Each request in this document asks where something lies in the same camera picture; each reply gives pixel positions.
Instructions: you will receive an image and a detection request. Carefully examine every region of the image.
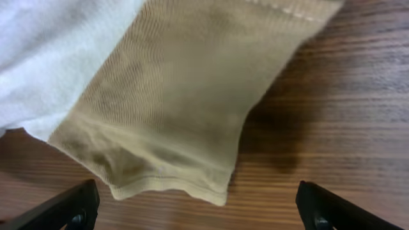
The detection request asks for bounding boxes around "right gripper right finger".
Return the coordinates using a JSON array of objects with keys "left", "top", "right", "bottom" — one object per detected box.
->
[{"left": 296, "top": 181, "right": 401, "bottom": 230}]

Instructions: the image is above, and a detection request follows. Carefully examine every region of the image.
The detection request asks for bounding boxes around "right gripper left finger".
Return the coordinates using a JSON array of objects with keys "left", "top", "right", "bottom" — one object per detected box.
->
[{"left": 1, "top": 180, "right": 100, "bottom": 230}]

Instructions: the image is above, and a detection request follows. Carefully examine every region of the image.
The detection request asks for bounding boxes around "white tan green shirt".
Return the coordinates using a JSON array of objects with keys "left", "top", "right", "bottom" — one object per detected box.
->
[{"left": 1, "top": 0, "right": 343, "bottom": 206}]

